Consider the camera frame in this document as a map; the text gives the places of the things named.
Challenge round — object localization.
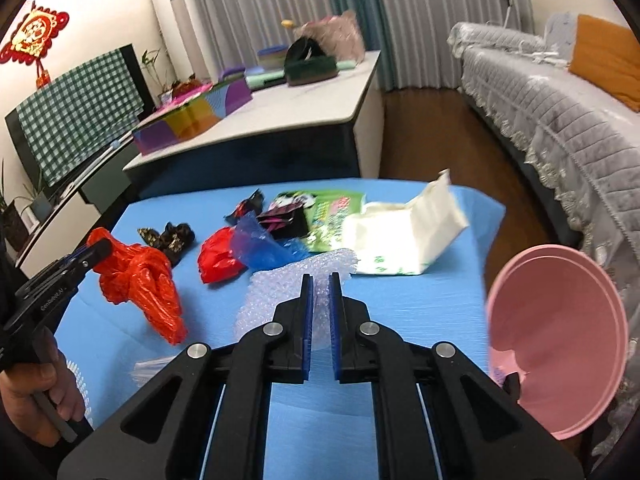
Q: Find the teal curtain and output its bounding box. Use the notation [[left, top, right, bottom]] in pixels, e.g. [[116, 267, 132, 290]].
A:
[[320, 0, 392, 93]]

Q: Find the green snack packet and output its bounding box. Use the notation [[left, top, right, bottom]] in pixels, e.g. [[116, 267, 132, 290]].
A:
[[276, 189, 369, 254]]

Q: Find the mint green mat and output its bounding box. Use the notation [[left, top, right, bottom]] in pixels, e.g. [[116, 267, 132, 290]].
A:
[[245, 59, 356, 92]]

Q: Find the small red plastic bag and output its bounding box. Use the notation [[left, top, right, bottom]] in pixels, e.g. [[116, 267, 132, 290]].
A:
[[196, 226, 249, 284]]

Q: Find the green checked cloth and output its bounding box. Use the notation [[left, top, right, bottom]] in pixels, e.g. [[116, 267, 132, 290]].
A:
[[17, 47, 146, 186]]

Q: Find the black red wrapper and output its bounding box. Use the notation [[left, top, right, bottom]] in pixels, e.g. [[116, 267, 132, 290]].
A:
[[224, 189, 265, 226]]

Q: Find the pink plastic bin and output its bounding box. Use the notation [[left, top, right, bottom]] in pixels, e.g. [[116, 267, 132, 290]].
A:
[[485, 244, 629, 441]]

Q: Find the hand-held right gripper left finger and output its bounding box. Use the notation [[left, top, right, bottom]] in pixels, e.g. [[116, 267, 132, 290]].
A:
[[57, 274, 316, 480]]

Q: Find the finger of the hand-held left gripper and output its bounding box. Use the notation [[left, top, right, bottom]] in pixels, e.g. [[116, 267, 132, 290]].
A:
[[56, 238, 114, 282]]

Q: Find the white tissue pack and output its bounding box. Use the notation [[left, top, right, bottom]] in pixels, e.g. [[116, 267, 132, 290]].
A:
[[341, 169, 471, 277]]

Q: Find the grey quilted sofa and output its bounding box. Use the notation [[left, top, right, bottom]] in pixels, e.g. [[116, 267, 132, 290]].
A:
[[446, 20, 640, 433]]

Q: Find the grey curtain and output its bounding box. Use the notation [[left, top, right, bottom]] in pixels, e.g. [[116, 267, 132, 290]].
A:
[[177, 0, 332, 70], [372, 0, 536, 92]]

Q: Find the white coffee table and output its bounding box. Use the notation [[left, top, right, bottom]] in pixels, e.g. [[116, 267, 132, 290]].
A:
[[122, 50, 386, 201]]

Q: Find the person's left hand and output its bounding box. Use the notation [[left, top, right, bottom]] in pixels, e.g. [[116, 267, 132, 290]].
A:
[[0, 352, 87, 433]]

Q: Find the pink woven basket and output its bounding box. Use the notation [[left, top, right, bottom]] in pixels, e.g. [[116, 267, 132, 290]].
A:
[[306, 10, 366, 64]]

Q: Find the blue plastic bag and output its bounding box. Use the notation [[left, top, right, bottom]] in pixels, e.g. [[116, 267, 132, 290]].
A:
[[231, 211, 307, 271]]

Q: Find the colourful striped box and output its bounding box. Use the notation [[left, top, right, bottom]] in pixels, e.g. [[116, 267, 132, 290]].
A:
[[131, 77, 253, 156]]

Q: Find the pink gift packet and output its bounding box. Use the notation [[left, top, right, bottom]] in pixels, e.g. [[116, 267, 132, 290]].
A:
[[159, 79, 213, 107]]

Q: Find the light grey cushion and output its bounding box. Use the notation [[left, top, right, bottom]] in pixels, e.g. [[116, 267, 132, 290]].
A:
[[542, 11, 582, 59]]

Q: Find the black television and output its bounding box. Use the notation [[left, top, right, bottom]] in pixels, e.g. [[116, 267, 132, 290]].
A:
[[5, 44, 156, 196]]

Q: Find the large red plastic bag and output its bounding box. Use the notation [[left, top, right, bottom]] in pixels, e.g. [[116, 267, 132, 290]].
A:
[[87, 227, 189, 346]]

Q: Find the black gold wrapper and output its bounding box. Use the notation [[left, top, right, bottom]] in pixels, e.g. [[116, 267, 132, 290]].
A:
[[137, 221, 196, 267]]

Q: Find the orange cushion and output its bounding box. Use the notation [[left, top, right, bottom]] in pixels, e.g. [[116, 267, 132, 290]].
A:
[[567, 14, 640, 113]]

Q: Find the white standing air conditioner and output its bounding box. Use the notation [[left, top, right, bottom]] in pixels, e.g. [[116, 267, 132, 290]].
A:
[[150, 0, 214, 84]]

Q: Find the white television cabinet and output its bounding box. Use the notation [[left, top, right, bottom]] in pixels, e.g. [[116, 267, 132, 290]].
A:
[[14, 139, 142, 272]]

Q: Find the black pink wrapper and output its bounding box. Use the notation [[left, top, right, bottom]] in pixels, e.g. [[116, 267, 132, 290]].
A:
[[256, 200, 311, 241]]

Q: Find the blue table cloth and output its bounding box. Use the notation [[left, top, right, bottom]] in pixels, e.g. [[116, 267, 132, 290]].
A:
[[52, 177, 506, 480]]

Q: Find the clear plastic wrap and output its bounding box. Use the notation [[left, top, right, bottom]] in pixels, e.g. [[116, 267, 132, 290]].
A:
[[131, 356, 177, 387]]

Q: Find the clear bubble wrap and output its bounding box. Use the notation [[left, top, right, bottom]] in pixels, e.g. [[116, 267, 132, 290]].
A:
[[234, 247, 361, 354]]

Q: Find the white cable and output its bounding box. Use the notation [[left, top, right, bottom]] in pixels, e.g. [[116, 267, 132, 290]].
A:
[[519, 41, 572, 69]]

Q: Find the bamboo plant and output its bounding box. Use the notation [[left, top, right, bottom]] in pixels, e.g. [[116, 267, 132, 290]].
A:
[[141, 49, 174, 102]]

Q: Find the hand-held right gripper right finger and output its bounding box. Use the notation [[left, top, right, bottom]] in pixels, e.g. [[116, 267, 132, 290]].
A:
[[327, 272, 586, 480]]

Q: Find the red knot wall decoration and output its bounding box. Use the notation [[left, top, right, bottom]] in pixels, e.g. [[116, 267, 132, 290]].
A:
[[0, 2, 70, 89]]

